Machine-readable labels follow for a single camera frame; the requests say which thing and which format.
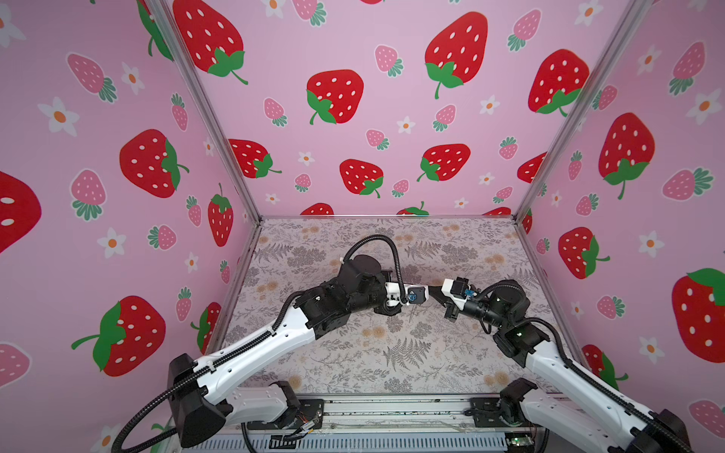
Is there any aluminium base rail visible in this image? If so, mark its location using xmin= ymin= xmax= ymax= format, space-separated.
xmin=163 ymin=393 xmax=636 ymax=453

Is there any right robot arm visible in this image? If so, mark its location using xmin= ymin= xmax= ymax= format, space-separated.
xmin=428 ymin=277 xmax=692 ymax=452

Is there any right aluminium corner post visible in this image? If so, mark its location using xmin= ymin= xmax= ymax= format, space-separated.
xmin=514 ymin=0 xmax=653 ymax=227

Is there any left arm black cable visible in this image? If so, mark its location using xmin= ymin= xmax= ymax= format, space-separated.
xmin=342 ymin=234 xmax=410 ymax=301

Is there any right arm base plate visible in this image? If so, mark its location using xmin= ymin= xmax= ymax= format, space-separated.
xmin=463 ymin=398 xmax=541 ymax=430

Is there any left aluminium corner post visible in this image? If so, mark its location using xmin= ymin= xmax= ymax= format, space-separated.
xmin=148 ymin=0 xmax=262 ymax=226

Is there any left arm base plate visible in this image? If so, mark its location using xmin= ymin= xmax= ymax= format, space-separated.
xmin=247 ymin=398 xmax=325 ymax=430

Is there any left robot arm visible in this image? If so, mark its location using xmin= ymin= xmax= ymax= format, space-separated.
xmin=165 ymin=255 xmax=428 ymax=448

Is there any aluminium corner post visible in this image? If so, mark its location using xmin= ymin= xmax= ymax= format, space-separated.
xmin=514 ymin=0 xmax=653 ymax=227
xmin=148 ymin=0 xmax=262 ymax=226

